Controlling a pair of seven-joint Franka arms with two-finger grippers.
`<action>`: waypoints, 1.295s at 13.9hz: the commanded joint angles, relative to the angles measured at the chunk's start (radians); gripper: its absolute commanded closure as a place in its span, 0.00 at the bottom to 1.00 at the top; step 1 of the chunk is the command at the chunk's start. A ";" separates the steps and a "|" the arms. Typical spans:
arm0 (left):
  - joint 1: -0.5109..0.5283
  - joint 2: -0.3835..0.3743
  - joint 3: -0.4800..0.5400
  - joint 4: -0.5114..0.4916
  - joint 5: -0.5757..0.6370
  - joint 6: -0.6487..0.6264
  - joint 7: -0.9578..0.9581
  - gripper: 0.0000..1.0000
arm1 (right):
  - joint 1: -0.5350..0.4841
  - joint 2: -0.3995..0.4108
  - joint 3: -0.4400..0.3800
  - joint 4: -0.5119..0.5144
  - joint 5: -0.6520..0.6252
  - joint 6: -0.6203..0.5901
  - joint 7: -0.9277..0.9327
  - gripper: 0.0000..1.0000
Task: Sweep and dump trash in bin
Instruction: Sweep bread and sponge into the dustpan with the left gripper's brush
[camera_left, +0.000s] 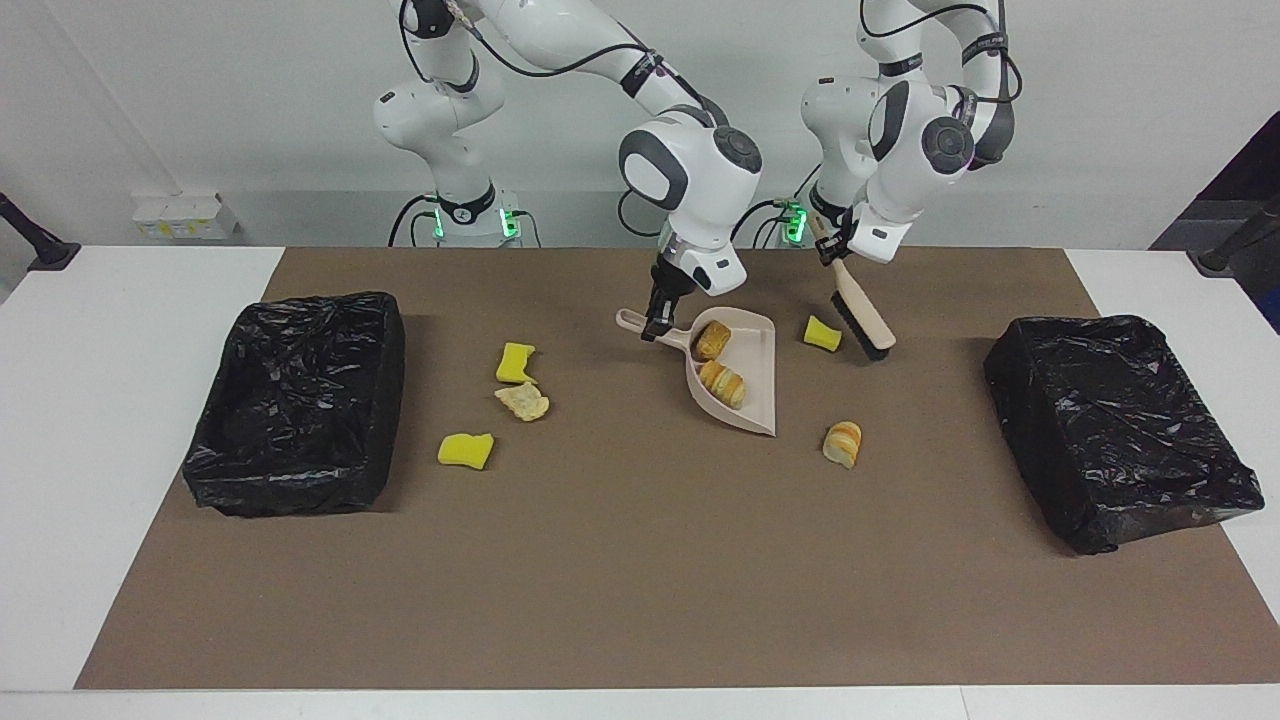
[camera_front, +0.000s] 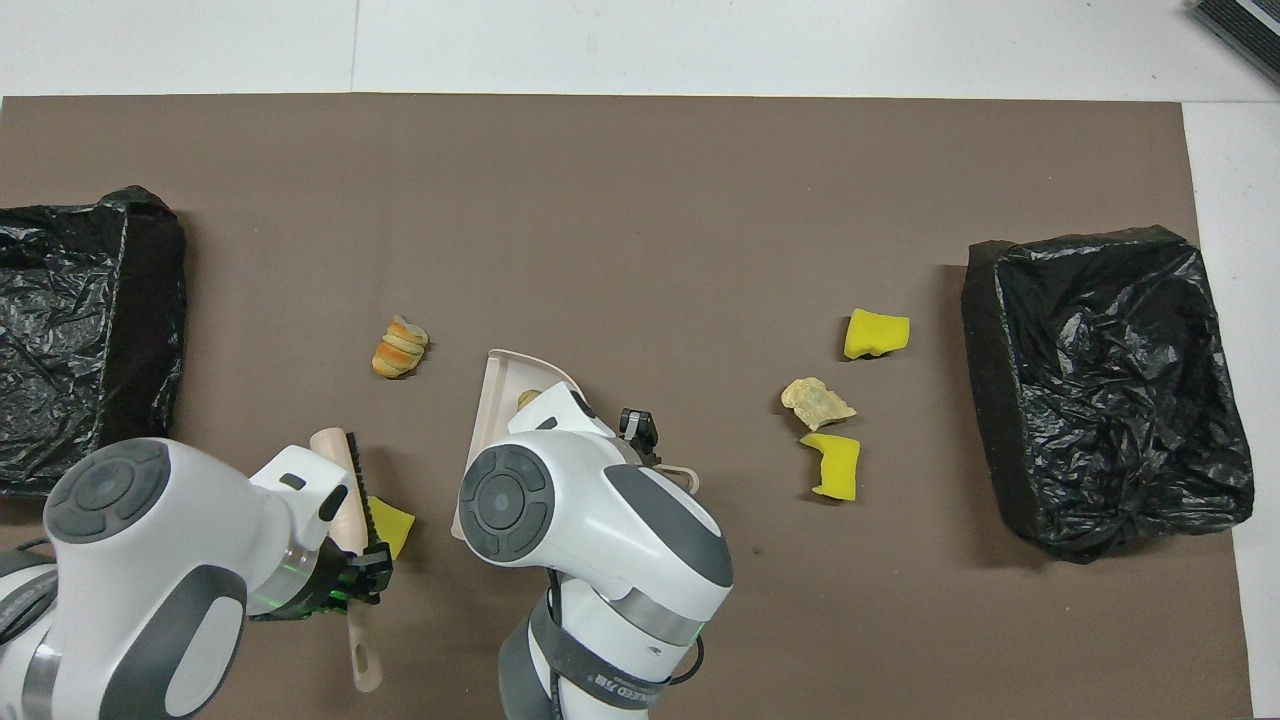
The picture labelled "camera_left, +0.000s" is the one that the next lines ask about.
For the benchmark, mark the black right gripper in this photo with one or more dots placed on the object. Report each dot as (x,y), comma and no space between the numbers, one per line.
(676,276)

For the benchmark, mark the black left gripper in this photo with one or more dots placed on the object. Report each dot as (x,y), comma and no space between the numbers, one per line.
(845,238)

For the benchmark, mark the brown bread roll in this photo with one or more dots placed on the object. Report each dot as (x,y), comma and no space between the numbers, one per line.
(712,340)

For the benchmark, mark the beige brush with black bristles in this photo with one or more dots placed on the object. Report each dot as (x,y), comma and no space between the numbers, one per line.
(865,310)

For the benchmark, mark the large striped croissant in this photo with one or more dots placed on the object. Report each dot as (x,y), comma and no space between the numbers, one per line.
(722,385)

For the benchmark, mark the yellow sponge wedge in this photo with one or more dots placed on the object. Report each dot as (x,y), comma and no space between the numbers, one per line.
(823,334)

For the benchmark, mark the beige plastic dustpan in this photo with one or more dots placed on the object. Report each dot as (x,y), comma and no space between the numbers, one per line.
(755,380)

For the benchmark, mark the small striped croissant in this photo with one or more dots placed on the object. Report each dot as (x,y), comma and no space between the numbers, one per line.
(842,445)

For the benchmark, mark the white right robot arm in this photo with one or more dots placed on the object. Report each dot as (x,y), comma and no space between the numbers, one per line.
(690,170)

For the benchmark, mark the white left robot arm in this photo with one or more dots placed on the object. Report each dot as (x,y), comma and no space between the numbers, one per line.
(840,110)

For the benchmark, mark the black bag lined bin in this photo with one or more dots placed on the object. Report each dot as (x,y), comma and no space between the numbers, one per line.
(290,400)
(1110,430)

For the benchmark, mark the notched yellow sponge piece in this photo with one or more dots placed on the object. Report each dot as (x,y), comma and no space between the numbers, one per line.
(514,362)

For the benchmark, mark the pale torn bread piece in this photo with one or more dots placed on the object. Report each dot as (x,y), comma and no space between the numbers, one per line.
(523,403)

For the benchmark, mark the yellow sponge chunk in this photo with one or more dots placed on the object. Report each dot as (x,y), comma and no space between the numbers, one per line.
(466,450)

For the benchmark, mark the brown table mat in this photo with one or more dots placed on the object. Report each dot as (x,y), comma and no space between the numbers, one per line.
(600,600)

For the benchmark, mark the black stand leg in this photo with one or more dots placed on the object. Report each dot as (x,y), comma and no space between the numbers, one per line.
(1225,250)
(40,245)

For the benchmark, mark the dark cabinet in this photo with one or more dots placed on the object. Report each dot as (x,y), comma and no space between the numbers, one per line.
(1250,180)

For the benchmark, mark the white power strip box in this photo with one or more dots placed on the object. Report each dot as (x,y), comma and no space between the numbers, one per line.
(185,215)

